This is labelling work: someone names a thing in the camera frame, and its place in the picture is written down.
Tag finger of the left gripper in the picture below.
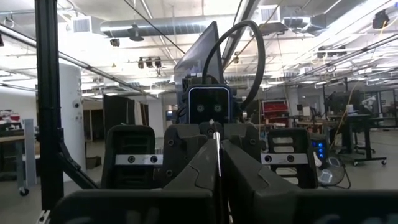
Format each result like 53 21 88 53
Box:
161 122 216 189
221 123 263 174

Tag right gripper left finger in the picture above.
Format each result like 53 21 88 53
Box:
49 139 220 224

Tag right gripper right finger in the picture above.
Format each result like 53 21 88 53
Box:
221 139 398 224

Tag thin silver-ferruled makeup brush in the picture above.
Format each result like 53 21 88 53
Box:
208 119 223 224

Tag black room partition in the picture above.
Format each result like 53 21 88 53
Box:
102 94 150 135

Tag red tool cabinet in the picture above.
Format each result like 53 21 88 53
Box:
262 99 290 126

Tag brown cardboard box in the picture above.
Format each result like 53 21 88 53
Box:
86 155 102 170

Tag white round column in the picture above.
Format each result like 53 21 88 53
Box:
58 63 87 183

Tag round floor fan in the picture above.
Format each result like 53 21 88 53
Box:
317 156 346 188

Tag computer tower blue lights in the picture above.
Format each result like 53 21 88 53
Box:
310 133 328 163

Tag tilted black monitor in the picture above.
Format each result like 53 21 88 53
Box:
173 21 225 105

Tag grey rolling workbench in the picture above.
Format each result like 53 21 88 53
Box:
0 108 40 197

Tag black ceiling pendant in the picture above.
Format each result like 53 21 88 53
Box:
128 24 146 42

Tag black rolling desk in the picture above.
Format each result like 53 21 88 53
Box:
328 113 388 167

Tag white ceiling vent box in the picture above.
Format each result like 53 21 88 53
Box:
66 15 104 35
252 4 282 26

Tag black ceiling-mounted device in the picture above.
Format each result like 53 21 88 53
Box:
372 9 391 30

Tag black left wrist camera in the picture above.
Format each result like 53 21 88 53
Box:
185 84 233 126

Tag black frame diagonal brace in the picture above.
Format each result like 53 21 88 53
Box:
57 127 101 190

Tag black looped camera cable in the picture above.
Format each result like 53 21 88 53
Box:
201 19 267 110

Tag black frame post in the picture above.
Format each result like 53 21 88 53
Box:
34 0 65 211

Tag thin black overhead cable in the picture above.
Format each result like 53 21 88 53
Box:
123 0 187 55

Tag round silver air duct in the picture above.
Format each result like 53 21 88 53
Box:
99 15 219 39

